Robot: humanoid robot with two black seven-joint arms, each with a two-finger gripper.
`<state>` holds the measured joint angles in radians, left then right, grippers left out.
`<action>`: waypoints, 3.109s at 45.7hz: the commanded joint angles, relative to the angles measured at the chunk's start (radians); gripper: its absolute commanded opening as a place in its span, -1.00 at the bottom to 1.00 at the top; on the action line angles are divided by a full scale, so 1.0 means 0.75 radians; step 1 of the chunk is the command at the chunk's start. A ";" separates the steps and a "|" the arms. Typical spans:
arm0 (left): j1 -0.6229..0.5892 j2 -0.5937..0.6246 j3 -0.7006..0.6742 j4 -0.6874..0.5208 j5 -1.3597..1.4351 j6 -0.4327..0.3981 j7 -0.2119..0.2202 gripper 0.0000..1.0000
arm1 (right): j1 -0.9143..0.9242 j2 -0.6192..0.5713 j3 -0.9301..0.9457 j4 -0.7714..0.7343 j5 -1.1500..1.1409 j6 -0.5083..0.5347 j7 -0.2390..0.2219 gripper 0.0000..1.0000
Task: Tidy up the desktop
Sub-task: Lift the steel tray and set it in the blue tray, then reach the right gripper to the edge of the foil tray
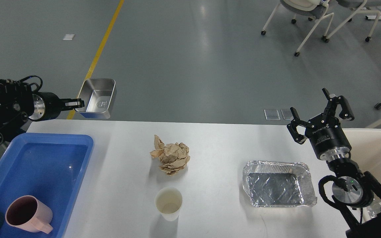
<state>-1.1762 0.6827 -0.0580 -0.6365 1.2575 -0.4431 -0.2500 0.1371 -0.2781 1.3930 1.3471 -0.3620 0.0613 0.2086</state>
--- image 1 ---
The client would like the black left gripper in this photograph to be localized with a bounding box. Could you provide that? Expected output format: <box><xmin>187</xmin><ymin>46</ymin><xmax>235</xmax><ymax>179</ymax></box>
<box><xmin>28</xmin><ymin>92</ymin><xmax>85</xmax><ymax>121</ymax></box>

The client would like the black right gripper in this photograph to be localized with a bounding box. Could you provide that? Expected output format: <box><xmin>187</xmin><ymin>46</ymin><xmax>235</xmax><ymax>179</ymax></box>
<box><xmin>287</xmin><ymin>88</ymin><xmax>355</xmax><ymax>161</ymax></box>

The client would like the stainless steel rectangular tin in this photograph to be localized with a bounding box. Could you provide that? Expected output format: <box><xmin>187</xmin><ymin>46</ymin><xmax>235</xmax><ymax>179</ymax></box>
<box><xmin>75</xmin><ymin>78</ymin><xmax>117</xmax><ymax>119</ymax></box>

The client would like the aluminium foil tray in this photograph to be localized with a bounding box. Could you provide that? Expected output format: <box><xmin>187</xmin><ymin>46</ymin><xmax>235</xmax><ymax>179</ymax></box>
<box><xmin>242</xmin><ymin>161</ymin><xmax>318</xmax><ymax>208</ymax></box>

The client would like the pink plastic mug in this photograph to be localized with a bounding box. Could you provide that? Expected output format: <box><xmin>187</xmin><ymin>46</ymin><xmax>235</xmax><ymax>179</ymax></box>
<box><xmin>5</xmin><ymin>195</ymin><xmax>53</xmax><ymax>234</ymax></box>

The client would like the white paper cup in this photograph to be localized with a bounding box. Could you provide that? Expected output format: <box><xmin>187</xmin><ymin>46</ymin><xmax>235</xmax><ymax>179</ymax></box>
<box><xmin>154</xmin><ymin>187</ymin><xmax>183</xmax><ymax>221</ymax></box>

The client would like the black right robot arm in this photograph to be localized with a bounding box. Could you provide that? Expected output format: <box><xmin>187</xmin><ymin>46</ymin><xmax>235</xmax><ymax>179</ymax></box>
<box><xmin>287</xmin><ymin>88</ymin><xmax>381</xmax><ymax>238</ymax></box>

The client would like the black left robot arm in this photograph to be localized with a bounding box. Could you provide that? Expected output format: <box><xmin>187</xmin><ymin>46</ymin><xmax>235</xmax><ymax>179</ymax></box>
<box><xmin>0</xmin><ymin>75</ymin><xmax>85</xmax><ymax>145</ymax></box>

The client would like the blue plastic tray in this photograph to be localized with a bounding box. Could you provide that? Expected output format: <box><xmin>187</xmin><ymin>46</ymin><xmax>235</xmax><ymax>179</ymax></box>
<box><xmin>0</xmin><ymin>133</ymin><xmax>94</xmax><ymax>238</ymax></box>

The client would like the white chair left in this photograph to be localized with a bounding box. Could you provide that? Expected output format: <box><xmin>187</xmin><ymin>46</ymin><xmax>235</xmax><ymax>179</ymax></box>
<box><xmin>260</xmin><ymin>0</ymin><xmax>334</xmax><ymax>57</ymax></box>

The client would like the white chair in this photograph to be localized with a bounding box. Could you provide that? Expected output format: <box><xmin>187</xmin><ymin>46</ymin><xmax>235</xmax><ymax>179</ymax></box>
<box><xmin>321</xmin><ymin>0</ymin><xmax>381</xmax><ymax>43</ymax></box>
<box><xmin>260</xmin><ymin>0</ymin><xmax>334</xmax><ymax>57</ymax></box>

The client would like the crumpled brown paper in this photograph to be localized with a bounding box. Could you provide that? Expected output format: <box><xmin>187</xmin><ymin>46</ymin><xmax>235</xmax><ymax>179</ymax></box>
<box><xmin>150</xmin><ymin>135</ymin><xmax>191</xmax><ymax>176</ymax></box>

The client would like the white chair right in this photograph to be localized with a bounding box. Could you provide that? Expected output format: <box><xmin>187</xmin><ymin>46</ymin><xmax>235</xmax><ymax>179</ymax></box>
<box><xmin>321</xmin><ymin>0</ymin><xmax>381</xmax><ymax>43</ymax></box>

